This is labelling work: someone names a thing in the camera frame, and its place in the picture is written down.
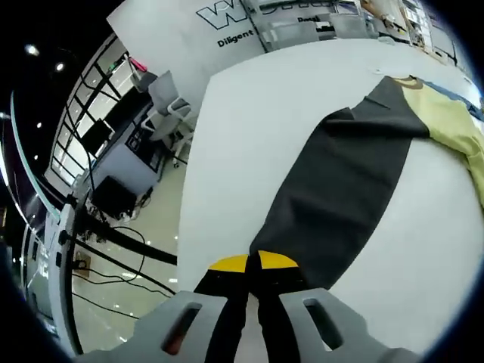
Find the white floor stand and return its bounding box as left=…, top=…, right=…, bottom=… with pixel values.
left=45, top=203, right=84, bottom=356

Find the black computer monitor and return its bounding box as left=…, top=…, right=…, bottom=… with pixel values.
left=81, top=119, right=114, bottom=152

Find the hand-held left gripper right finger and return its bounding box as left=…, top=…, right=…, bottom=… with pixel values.
left=248, top=249, right=420, bottom=363

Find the black computer case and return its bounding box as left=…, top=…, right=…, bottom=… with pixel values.
left=92, top=175, right=138, bottom=221

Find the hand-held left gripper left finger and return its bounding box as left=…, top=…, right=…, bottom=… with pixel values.
left=81, top=254, right=250, bottom=363

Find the white office chair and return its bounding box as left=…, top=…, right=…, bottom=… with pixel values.
left=141, top=70, right=197, bottom=169

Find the translucent grey box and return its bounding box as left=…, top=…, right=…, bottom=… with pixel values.
left=332, top=13, right=379, bottom=39
left=260, top=18, right=317, bottom=52

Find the yellow blue grey raglan garment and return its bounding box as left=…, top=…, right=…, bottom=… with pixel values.
left=249, top=74, right=484, bottom=292

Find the pink grey hanging bag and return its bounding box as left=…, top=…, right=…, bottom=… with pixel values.
left=128, top=56, right=158, bottom=92

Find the black floor cable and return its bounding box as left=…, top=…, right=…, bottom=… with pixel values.
left=71, top=226, right=178, bottom=299

